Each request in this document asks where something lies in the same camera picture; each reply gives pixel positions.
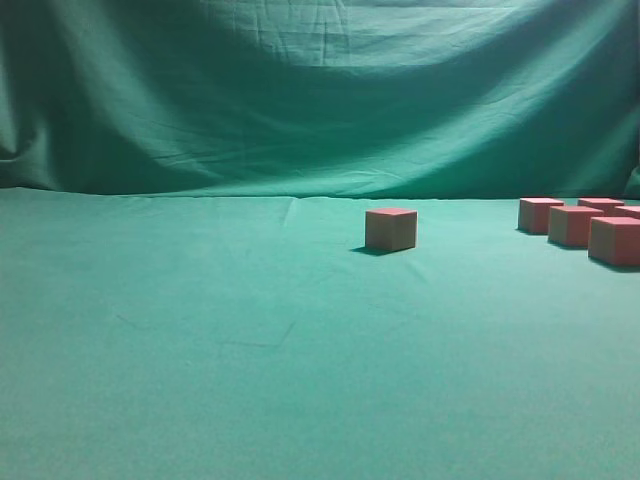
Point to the red cube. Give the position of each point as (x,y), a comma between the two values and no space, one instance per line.
(614,241)

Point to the green cloth backdrop and cover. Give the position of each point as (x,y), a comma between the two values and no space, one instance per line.
(185,287)

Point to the red cube far left column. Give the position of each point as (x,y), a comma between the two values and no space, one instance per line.
(534,213)

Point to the red cube column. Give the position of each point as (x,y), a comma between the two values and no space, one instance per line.
(534,213)
(569,226)
(607,205)
(627,211)

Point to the red cube middle left column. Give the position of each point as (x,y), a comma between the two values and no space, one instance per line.
(569,226)

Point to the red cube far right column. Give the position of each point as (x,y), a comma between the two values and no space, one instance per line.
(607,205)

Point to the red cube middle right column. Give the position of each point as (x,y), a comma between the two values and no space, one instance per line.
(627,211)

